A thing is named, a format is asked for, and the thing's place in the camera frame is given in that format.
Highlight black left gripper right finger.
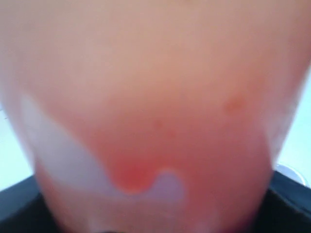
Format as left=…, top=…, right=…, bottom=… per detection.
left=263, top=171, right=311, bottom=233

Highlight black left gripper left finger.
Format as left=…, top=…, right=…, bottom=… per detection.
left=0, top=176, right=49, bottom=233

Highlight red sauce squeeze bottle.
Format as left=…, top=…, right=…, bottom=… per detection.
left=0, top=0, right=311, bottom=233

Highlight white rectangular tray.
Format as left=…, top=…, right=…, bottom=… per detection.
left=275, top=164, right=308, bottom=186

